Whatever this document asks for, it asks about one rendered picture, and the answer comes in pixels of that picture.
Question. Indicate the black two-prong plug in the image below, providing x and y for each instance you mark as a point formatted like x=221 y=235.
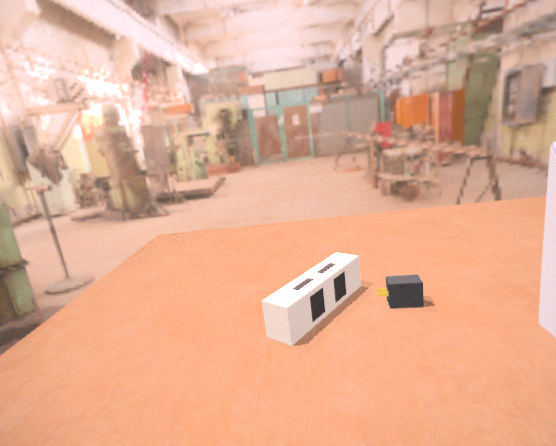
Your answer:
x=403 y=291

